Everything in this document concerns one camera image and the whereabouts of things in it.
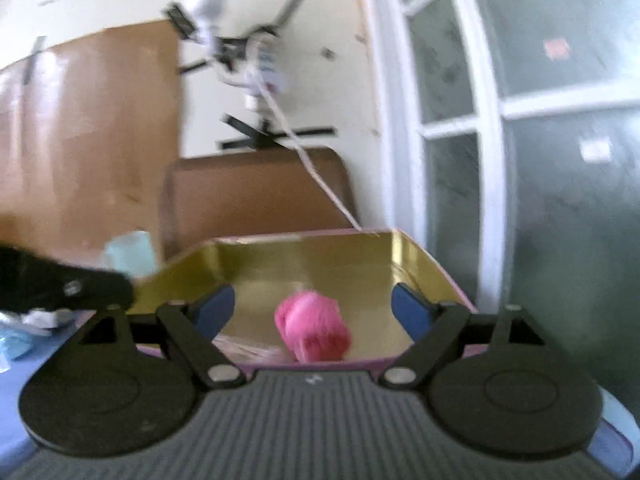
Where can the pink macaron biscuit tin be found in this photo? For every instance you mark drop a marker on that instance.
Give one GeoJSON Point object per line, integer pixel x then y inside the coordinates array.
{"type": "Point", "coordinates": [357, 269]}

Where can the pink yarn ball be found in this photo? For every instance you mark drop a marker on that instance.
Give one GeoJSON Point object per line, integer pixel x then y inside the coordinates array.
{"type": "Point", "coordinates": [312, 328]}

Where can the wooden board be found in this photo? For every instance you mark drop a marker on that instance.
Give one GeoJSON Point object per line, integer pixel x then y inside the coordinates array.
{"type": "Point", "coordinates": [87, 130]}

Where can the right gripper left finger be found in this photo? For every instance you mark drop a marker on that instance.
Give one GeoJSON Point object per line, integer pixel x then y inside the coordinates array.
{"type": "Point", "coordinates": [200, 329]}

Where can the white framed frosted window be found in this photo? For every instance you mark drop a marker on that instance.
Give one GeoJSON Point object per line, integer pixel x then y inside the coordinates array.
{"type": "Point", "coordinates": [511, 153]}

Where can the mint green plastic mug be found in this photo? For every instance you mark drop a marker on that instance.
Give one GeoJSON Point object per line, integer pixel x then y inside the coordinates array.
{"type": "Point", "coordinates": [131, 253]}

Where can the white wall charger with cable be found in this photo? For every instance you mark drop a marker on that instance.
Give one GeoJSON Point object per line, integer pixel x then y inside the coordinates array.
{"type": "Point", "coordinates": [249, 62]}

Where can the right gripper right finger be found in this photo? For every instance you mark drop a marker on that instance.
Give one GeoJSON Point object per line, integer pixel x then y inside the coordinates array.
{"type": "Point", "coordinates": [425, 329]}

